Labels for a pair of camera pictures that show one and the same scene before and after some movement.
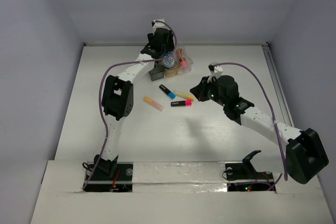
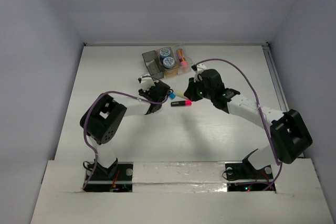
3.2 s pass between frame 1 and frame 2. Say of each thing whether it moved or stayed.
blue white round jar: stayed
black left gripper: moved
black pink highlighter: stayed
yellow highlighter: stayed
